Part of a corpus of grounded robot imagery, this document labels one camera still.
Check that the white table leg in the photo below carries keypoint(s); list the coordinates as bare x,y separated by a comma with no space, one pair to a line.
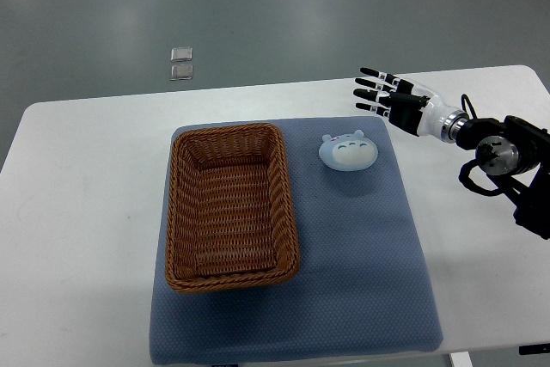
460,359

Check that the blue fabric mat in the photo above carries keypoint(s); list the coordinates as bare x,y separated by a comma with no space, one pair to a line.
362,288

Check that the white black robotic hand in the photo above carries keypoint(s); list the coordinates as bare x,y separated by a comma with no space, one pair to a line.
413,108

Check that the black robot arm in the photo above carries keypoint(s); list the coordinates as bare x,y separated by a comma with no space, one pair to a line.
511,157

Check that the floor socket plate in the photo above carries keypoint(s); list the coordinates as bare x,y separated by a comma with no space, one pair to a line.
181,72
181,54

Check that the blue plush toy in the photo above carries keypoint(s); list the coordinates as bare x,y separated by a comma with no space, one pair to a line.
349,152

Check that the brown wicker basket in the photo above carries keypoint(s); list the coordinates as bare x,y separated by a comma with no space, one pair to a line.
230,216

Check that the upper floor socket plate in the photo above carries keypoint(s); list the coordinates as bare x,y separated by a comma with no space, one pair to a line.
181,54

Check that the lower floor socket plate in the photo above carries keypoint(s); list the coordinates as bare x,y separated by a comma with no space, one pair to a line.
181,72

